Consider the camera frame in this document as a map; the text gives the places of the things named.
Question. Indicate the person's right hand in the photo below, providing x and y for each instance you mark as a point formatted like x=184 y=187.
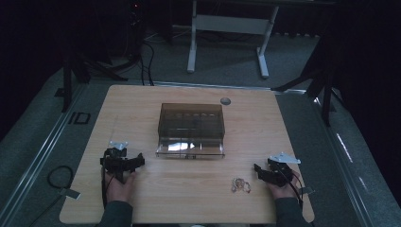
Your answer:
x=283 y=191

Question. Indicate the dark equipment tower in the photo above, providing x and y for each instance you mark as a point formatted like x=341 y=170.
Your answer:
x=136 y=28

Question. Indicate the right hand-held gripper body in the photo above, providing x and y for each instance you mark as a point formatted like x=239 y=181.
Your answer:
x=281 y=171

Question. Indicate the transparent brown storage box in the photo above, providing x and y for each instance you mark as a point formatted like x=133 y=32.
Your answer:
x=191 y=122

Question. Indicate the white desk frame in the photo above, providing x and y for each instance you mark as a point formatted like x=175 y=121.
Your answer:
x=231 y=24

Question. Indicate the grey round table grommet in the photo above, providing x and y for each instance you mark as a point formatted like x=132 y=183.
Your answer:
x=225 y=101

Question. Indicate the person's left hand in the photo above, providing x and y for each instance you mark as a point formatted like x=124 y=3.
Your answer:
x=119 y=190

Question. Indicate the black metal stand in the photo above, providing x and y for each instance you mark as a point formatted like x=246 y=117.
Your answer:
x=326 y=94
x=67 y=85

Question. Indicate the clear drawer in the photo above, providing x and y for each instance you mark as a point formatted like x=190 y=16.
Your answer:
x=190 y=149

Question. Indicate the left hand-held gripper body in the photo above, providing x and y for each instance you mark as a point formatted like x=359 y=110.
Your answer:
x=116 y=160

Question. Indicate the grey tape tag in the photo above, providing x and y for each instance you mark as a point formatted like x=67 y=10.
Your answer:
x=70 y=193

